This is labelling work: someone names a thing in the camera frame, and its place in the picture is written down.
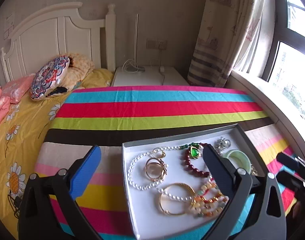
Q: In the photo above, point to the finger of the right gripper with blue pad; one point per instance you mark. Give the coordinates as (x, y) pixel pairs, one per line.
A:
(288, 161)

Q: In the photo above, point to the window frame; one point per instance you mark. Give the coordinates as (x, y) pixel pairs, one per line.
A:
(274, 71)

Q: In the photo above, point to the pink folded quilt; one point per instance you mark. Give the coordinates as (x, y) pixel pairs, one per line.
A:
(12, 92)

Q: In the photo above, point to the grey jewelry tray box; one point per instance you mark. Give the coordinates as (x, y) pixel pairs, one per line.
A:
(142, 194)

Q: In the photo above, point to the wall power outlet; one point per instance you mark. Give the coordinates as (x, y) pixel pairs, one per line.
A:
(156, 44)

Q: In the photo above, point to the yellow floral bedsheet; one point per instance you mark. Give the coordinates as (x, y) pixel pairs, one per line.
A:
(45, 136)

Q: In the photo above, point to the beige plush blanket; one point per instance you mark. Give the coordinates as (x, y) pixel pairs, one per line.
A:
(79, 67)

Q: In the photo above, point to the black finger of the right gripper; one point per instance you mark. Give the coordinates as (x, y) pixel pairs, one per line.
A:
(289, 181)

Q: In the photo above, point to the white nightstand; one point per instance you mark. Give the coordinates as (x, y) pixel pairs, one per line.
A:
(150, 77)

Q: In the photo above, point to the striped colourful blanket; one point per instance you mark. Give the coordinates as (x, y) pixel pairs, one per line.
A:
(160, 111)

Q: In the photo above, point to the white wooden headboard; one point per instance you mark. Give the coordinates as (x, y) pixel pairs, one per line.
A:
(59, 29)

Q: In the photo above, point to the green jade bangle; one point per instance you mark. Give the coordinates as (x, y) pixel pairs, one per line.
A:
(238, 159)

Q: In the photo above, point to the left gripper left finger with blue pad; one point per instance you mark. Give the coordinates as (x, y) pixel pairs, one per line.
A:
(37, 219)

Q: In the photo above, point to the silver rhinestone pearl brooch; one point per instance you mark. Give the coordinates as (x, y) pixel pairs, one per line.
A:
(222, 144)

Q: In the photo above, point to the striped patterned curtain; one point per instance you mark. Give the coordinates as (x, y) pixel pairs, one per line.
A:
(233, 35)

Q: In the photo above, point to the green gem pendant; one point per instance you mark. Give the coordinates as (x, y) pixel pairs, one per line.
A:
(192, 150)

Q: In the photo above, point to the gold pin brooch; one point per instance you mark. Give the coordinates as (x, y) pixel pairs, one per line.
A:
(253, 171)

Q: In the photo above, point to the embroidered round pillow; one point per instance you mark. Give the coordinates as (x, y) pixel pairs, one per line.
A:
(49, 77)

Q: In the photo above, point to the gold bangle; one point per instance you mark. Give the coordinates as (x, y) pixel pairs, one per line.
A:
(164, 193)

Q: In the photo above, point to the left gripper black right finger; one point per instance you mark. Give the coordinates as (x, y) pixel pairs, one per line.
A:
(266, 218)

